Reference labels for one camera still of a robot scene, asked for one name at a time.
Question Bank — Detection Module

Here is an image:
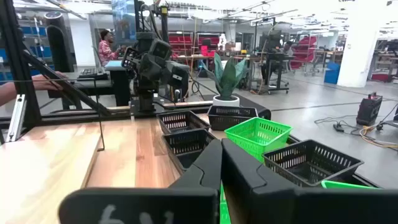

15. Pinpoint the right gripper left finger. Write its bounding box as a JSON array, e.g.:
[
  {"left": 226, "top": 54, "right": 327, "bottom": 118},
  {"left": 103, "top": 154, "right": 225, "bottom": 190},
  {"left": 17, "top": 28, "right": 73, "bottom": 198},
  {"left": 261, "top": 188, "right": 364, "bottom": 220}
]
[{"left": 57, "top": 138, "right": 223, "bottom": 224}]

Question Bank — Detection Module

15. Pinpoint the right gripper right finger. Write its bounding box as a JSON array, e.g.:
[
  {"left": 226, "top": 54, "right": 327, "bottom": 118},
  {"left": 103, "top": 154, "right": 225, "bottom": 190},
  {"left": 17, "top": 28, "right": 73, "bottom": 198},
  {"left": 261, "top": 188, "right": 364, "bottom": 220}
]
[{"left": 221, "top": 138, "right": 398, "bottom": 224}]

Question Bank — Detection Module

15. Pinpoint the green perforated plastic basket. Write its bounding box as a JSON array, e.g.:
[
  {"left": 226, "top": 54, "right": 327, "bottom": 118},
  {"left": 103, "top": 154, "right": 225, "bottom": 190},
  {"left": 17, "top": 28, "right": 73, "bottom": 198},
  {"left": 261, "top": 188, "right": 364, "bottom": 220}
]
[
  {"left": 224, "top": 116, "right": 294, "bottom": 163},
  {"left": 219, "top": 182, "right": 232, "bottom": 224},
  {"left": 321, "top": 180, "right": 377, "bottom": 190}
]

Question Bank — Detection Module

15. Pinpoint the black perforated plastic basket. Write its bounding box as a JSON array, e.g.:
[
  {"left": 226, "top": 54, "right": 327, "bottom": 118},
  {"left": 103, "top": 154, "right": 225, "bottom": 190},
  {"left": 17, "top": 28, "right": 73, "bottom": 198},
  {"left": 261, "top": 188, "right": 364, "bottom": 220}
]
[
  {"left": 262, "top": 139, "right": 365, "bottom": 188},
  {"left": 207, "top": 105, "right": 259, "bottom": 132},
  {"left": 156, "top": 110, "right": 212, "bottom": 135},
  {"left": 162, "top": 128, "right": 218, "bottom": 171}
]

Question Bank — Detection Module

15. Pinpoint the person's forearm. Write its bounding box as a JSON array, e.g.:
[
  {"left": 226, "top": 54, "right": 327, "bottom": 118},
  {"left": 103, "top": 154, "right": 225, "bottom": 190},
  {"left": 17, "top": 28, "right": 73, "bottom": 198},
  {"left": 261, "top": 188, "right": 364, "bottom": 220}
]
[{"left": 0, "top": 81, "right": 35, "bottom": 107}]

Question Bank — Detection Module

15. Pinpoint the rack of red bins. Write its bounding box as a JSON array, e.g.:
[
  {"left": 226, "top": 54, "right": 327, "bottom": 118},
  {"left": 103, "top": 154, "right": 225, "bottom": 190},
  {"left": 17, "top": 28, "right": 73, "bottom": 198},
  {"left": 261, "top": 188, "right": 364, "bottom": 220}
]
[{"left": 167, "top": 32, "right": 220, "bottom": 57}]

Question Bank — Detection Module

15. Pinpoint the green plant in white pot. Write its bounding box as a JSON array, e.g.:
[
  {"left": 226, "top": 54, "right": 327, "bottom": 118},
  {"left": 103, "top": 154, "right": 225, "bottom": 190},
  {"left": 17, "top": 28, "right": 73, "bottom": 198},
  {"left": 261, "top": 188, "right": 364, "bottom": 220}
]
[{"left": 200, "top": 52, "right": 249, "bottom": 108}]

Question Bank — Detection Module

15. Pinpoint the grey side desk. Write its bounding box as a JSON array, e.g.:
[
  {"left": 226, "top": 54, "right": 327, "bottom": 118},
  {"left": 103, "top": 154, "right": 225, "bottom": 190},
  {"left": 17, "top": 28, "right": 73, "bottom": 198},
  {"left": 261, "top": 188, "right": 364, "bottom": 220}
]
[{"left": 46, "top": 60, "right": 132, "bottom": 108}]

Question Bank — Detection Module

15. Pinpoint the blue flat panel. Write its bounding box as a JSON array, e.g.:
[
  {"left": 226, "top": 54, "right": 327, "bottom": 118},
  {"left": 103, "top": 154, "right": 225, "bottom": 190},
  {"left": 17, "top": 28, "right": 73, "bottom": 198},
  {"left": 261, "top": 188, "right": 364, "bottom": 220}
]
[{"left": 104, "top": 60, "right": 126, "bottom": 72}]

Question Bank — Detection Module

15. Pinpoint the person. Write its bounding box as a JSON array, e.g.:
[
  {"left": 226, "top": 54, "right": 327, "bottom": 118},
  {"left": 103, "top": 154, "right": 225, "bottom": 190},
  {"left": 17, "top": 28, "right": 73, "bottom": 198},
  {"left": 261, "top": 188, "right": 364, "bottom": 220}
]
[
  {"left": 98, "top": 29, "right": 126, "bottom": 68},
  {"left": 280, "top": 40, "right": 295, "bottom": 57}
]

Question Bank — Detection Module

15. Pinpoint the black keyboard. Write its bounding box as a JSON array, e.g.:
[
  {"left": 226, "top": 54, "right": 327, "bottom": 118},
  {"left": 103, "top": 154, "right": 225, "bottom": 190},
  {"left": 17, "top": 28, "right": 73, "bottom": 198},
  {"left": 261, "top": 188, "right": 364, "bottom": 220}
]
[{"left": 77, "top": 67, "right": 108, "bottom": 80}]

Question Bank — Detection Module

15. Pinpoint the black rolling workstation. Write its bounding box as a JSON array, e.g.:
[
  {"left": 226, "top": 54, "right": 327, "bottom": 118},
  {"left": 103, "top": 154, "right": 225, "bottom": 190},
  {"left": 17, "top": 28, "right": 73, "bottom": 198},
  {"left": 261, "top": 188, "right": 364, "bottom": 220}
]
[{"left": 260, "top": 51, "right": 295, "bottom": 95}]

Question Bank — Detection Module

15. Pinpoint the black monitor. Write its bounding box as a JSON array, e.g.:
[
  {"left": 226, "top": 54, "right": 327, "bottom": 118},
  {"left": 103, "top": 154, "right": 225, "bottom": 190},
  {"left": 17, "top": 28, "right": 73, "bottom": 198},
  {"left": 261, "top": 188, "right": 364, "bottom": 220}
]
[{"left": 259, "top": 29, "right": 282, "bottom": 51}]

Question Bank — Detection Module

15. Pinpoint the black portable power unit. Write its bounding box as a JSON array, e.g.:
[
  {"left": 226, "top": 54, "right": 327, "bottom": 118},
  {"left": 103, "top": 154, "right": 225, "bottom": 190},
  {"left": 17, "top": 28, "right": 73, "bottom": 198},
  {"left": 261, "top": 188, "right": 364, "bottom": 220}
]
[{"left": 355, "top": 91, "right": 384, "bottom": 127}]

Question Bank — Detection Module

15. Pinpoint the black cylindrical tower device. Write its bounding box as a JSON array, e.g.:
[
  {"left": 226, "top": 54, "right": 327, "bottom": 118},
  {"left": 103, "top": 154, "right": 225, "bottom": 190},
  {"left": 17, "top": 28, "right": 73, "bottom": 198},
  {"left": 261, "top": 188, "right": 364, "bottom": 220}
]
[{"left": 44, "top": 11, "right": 75, "bottom": 74}]

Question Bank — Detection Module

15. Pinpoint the person's hand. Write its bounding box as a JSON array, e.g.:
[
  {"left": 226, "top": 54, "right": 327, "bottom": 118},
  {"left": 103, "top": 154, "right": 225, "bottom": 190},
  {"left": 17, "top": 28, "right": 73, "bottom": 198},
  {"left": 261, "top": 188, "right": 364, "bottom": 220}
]
[{"left": 32, "top": 70, "right": 68, "bottom": 92}]

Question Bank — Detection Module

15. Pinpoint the blue floor bin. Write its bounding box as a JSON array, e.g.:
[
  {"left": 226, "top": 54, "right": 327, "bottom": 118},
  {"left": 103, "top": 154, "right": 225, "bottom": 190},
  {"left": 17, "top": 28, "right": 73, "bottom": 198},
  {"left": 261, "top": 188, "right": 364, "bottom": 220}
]
[{"left": 323, "top": 62, "right": 341, "bottom": 85}]

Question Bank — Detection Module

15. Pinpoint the rack of blue bins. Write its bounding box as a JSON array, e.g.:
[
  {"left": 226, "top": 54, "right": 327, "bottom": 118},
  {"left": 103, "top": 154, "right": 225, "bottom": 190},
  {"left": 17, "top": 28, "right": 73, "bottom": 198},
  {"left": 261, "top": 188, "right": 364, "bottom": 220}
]
[{"left": 0, "top": 25, "right": 53, "bottom": 82}]

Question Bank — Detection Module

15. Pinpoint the silver aluminium extrusion piece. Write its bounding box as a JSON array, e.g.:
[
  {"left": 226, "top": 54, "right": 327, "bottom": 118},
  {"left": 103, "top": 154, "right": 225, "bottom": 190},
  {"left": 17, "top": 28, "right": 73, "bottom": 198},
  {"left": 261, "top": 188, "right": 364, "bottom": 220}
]
[{"left": 6, "top": 93, "right": 27, "bottom": 144}]

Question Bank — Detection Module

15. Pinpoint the white square pillar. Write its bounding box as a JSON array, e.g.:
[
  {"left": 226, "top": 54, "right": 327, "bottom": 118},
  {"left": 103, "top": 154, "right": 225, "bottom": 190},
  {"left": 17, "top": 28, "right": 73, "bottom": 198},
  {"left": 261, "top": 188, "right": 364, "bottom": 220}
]
[{"left": 336, "top": 0, "right": 388, "bottom": 88}]

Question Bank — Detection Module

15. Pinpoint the black floor cable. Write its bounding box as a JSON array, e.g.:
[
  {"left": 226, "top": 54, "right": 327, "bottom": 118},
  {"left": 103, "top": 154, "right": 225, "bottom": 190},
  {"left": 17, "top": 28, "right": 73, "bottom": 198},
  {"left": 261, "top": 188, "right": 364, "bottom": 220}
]
[{"left": 313, "top": 104, "right": 398, "bottom": 138}]

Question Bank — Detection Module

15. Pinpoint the yellow floor cable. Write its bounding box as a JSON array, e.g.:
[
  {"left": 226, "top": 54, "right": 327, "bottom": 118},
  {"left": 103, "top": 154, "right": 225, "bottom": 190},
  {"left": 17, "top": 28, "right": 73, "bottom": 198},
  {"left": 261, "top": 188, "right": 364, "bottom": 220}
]
[{"left": 359, "top": 124, "right": 398, "bottom": 150}]

